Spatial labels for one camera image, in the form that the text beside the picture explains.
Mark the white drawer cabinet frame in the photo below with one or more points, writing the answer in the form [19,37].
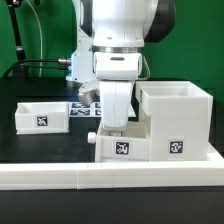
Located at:
[177,115]

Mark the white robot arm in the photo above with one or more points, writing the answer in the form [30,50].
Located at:
[116,26]

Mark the white front drawer box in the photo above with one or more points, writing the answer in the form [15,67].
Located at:
[132,145]

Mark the white marker tag plate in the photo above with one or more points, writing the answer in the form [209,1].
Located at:
[77,109]

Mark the white L-shaped boundary fence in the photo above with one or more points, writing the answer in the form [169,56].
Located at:
[33,176]

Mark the white rear drawer box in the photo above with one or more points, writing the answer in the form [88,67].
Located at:
[42,117]

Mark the black camera stand pole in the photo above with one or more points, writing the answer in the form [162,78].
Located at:
[19,69]

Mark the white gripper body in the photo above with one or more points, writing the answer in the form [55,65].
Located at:
[116,74]

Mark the white drawer box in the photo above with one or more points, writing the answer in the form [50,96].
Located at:
[132,145]
[42,117]

